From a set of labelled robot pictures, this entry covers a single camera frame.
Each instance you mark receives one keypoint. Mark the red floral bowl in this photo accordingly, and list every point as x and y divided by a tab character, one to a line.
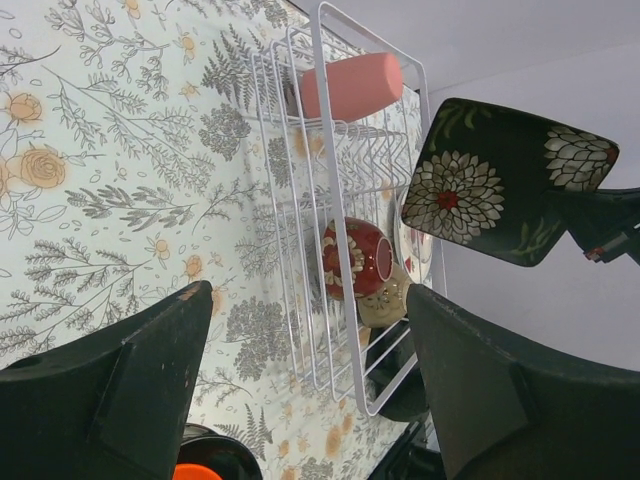
370	258

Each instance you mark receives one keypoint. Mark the pink plastic cup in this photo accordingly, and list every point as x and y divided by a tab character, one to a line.
362	85

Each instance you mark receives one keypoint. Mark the white wire dish rack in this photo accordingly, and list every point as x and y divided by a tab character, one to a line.
321	169

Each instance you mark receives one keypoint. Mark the black floral square plate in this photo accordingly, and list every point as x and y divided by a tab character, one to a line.
483	170

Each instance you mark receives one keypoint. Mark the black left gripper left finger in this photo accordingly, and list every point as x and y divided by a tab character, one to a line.
112	404

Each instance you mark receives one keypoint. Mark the black round plate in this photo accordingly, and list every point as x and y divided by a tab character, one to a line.
227	456

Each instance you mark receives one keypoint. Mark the beige bowl black inside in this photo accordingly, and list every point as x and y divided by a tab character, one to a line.
388	305

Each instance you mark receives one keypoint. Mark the black base bar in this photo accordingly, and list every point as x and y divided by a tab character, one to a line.
410	458

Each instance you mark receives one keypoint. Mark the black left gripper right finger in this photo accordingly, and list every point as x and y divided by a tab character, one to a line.
507	407

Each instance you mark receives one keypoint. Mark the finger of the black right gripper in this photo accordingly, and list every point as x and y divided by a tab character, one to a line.
604	223

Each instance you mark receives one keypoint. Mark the strawberry pattern white plate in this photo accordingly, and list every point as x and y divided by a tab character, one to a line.
413	248

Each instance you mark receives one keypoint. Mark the orange round plate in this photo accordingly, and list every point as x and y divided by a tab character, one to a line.
192	471

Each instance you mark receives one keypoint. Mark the floral tablecloth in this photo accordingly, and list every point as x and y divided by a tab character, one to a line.
132	165

